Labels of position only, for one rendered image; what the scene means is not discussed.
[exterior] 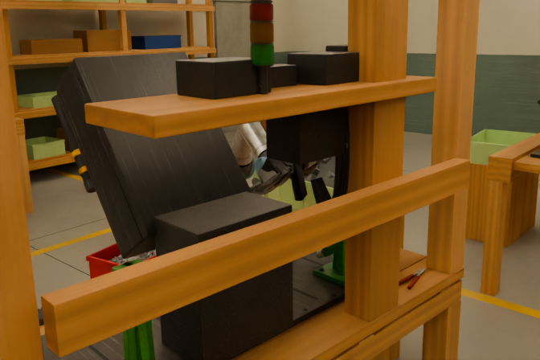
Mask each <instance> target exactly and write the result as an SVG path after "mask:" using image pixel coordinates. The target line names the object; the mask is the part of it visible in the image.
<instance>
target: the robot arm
mask: <svg viewBox="0 0 540 360"><path fill-rule="evenodd" d="M260 123H261V121H257V122H252V123H247V124H242V125H237V129H236V131H235V136H234V139H233V142H232V145H231V146H230V147H231V150H232V152H233V154H234V155H235V158H236V160H237V162H238V164H239V167H240V169H241V170H242V172H243V173H244V174H245V178H246V179H248V178H250V177H251V176H252V175H253V173H254V171H255V170H256V174H257V176H258V177H259V178H260V180H259V179H258V178H253V179H252V185H254V184H256V183H257V182H260V185H259V187H257V188H256V189H255V191H260V192H261V193H262V194H263V195H265V194H267V193H269V192H271V191H272V190H274V189H276V188H277V187H278V186H281V185H282V184H284V183H285V182H287V181H288V179H289V178H291V181H292V188H293V193H294V198H295V200H296V201H302V200H303V198H304V197H305V196H306V195H307V190H306V185H305V179H304V178H306V177H308V176H309V175H310V174H311V173H312V172H313V171H314V170H315V169H316V168H317V166H318V165H319V164H320V163H321V162H322V161H323V160H324V159H322V160H319V161H315V162H310V163H306V164H303V165H296V164H292V163H288V162H282V161H277V160H274V159H270V158H267V140H266V132H265V131H264V129H263V127H262V125H261V124H260ZM251 152H253V154H254V156H255V158H256V163H255V159H254V157H253V156H252V153H251Z"/></svg>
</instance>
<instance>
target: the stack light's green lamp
mask: <svg viewBox="0 0 540 360"><path fill-rule="evenodd" d="M251 59H252V64H253V65H252V66H253V67H269V66H274V45H273V44H261V45H251Z"/></svg>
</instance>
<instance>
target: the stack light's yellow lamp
mask: <svg viewBox="0 0 540 360"><path fill-rule="evenodd" d="M250 42H251V45H261V44H274V23H272V22H251V23H250Z"/></svg>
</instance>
